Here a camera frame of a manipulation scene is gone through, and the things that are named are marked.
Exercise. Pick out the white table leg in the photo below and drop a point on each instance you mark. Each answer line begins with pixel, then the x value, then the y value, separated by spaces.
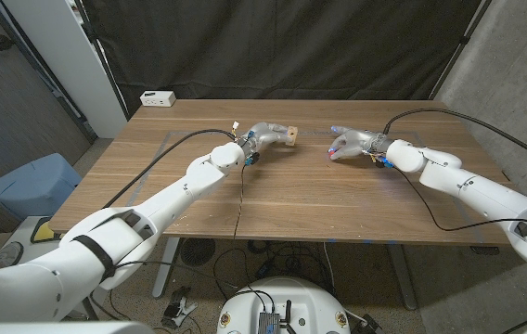
pixel 163 278

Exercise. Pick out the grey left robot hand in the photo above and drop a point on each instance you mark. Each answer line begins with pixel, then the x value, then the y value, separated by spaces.
pixel 263 134

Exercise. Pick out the white column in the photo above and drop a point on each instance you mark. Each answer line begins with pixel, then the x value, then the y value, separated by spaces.
pixel 73 60

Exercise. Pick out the dark grey door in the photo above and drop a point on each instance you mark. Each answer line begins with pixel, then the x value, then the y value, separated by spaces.
pixel 8 106

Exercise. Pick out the black backdrop curtain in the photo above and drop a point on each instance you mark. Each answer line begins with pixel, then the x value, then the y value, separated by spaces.
pixel 282 46

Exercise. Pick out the white robot torso edge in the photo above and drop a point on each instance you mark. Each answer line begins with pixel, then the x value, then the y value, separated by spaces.
pixel 59 328

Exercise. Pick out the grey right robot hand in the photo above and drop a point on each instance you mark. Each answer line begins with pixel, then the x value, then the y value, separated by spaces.
pixel 361 144

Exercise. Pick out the blue plastic bin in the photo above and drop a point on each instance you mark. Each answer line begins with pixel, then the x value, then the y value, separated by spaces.
pixel 36 185

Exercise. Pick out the round black floor fan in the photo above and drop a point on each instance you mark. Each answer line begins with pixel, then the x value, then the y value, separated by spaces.
pixel 197 251

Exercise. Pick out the black floor device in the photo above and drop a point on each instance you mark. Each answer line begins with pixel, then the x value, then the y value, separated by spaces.
pixel 371 325

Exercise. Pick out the grey tape outline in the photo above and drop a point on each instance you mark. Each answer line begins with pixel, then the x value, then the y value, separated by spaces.
pixel 314 133

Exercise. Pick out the white power strip box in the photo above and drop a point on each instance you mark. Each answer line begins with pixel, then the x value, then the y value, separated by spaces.
pixel 157 98

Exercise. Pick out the small wooden block with holes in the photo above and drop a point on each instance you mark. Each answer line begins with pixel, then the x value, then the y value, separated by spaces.
pixel 291 136

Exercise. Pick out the grey electronics box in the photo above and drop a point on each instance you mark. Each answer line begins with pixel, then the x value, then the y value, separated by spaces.
pixel 269 322

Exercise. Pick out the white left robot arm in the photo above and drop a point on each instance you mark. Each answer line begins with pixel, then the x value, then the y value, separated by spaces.
pixel 166 204

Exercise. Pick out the black backdrop stand pole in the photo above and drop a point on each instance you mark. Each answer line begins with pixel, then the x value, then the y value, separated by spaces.
pixel 103 65
pixel 458 46

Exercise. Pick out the black and white floor gadget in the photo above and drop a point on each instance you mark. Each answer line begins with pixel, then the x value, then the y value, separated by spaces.
pixel 177 306

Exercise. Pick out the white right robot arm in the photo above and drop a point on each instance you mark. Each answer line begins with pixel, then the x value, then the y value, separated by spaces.
pixel 477 190

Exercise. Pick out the grey table leg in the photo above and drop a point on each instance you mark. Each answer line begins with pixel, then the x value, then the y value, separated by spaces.
pixel 402 278

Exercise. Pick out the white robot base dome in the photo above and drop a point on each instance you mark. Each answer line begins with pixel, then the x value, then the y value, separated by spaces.
pixel 300 297

